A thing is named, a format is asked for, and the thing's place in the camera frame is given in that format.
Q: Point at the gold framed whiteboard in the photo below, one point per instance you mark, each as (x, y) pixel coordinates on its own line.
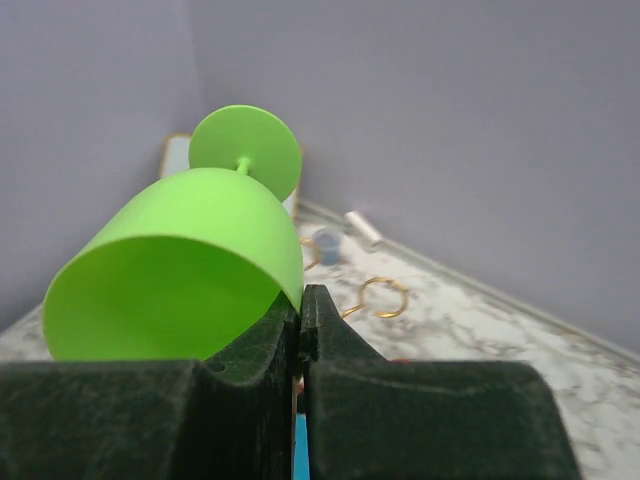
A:
(175, 160)

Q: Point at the green wine glass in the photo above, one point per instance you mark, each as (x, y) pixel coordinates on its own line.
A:
(193, 260)

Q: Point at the small clear plastic jar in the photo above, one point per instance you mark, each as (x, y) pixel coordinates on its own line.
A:
(328, 243)

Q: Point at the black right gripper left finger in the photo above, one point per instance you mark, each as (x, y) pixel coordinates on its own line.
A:
(228, 417)

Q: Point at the blue wine glass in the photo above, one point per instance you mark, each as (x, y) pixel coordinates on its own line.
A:
(301, 467)

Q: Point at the gold wine glass rack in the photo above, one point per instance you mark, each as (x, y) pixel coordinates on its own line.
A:
(382, 296)

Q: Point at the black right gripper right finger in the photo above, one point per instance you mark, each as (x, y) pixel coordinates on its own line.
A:
(372, 418)

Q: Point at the white eraser block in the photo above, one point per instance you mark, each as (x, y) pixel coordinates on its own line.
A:
(364, 233)

